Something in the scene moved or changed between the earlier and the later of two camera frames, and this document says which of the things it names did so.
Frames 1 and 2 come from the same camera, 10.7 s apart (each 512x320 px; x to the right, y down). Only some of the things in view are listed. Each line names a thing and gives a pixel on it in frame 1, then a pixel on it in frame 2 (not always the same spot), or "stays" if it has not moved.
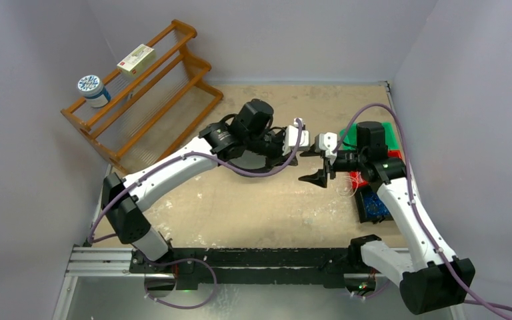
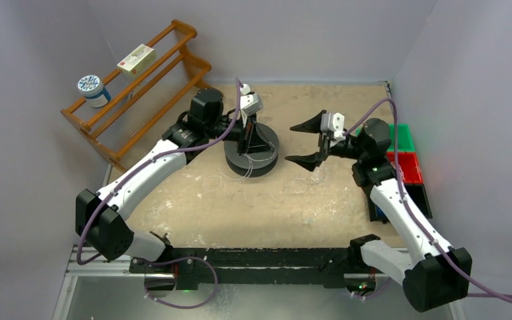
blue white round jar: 92,88 stays
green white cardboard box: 137,60 stays
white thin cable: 356,179 → 265,153
